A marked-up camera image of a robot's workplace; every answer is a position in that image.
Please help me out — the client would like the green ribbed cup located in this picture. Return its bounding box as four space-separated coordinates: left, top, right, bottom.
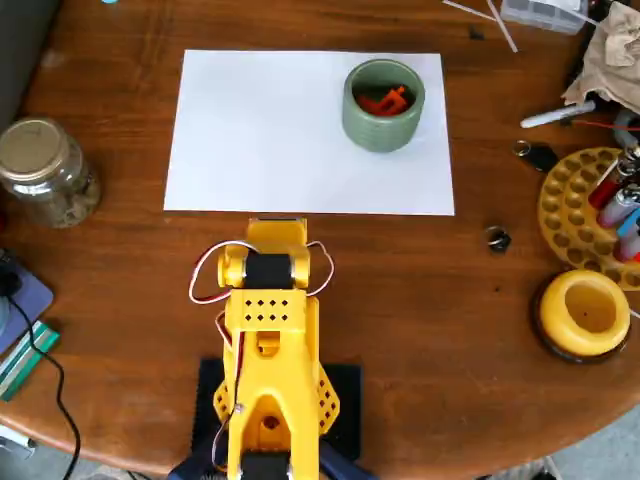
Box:
341 58 427 154

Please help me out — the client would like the yellow doughnut shaped object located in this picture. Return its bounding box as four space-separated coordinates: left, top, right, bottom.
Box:
539 269 632 357

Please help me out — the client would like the white red cable along arm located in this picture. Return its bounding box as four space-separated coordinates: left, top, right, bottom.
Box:
213 310 250 472

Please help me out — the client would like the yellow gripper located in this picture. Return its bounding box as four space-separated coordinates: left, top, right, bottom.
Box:
246 217 308 253

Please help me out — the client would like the pink white lighter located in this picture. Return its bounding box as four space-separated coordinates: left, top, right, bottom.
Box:
599 184 640 229

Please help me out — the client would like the crumpled brown paper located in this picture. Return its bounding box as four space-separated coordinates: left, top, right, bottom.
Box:
561 1 640 115

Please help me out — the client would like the black computer mouse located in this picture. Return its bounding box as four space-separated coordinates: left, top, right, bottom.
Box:
0 269 24 297

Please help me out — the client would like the thin red wire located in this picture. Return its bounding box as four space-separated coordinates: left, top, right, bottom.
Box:
572 118 640 133

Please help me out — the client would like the black base mat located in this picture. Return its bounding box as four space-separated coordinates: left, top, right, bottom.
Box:
192 356 364 464

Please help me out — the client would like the black key fob with ring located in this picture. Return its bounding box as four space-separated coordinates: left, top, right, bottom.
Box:
513 139 559 174

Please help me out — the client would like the grey metal ring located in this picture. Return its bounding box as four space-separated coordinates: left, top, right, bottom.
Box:
613 106 640 147

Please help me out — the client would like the clear plastic box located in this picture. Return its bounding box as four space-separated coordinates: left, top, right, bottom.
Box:
499 0 590 36

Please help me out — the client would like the grey upholstered furniture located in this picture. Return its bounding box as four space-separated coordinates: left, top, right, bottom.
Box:
0 0 61 132

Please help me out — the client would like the white paper sheet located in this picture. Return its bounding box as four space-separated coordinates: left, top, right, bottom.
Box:
163 48 457 217

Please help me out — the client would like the small metal binder clip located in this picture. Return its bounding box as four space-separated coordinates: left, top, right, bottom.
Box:
485 225 512 255

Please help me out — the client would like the yellow perforated robot base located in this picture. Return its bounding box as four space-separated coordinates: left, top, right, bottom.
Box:
213 375 344 434

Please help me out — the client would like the white red servo cable loop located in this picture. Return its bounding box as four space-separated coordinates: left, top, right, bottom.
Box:
304 240 336 296
188 241 251 305

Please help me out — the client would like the black cable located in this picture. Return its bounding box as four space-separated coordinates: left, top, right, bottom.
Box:
8 293 83 480

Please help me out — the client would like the blue lighter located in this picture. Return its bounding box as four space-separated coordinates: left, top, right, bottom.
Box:
616 207 640 242

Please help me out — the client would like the red lighter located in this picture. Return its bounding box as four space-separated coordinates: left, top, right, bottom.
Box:
588 147 640 209

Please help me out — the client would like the blue clamp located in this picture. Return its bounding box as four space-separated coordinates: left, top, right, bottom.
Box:
168 439 231 480
319 442 377 480

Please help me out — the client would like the thin white stick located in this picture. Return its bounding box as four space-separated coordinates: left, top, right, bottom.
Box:
442 0 501 24
486 0 519 53

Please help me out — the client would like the green white book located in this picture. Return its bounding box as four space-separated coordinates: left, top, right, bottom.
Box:
0 320 62 403

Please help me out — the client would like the yellow round holder with holes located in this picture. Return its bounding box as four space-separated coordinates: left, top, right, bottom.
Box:
537 146 640 292

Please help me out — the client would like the yellow round tape dispenser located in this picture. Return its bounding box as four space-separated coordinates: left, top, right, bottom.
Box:
530 272 633 365

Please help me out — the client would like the white marker pen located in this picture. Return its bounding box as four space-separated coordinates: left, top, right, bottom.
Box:
519 100 598 130

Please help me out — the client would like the glass jar with gold lid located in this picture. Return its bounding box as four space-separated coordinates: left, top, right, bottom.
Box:
0 117 102 230

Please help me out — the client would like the purple pad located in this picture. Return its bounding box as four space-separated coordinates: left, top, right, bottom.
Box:
0 248 55 354

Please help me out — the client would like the orange printed object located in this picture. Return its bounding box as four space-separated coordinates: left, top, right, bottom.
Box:
355 85 409 118

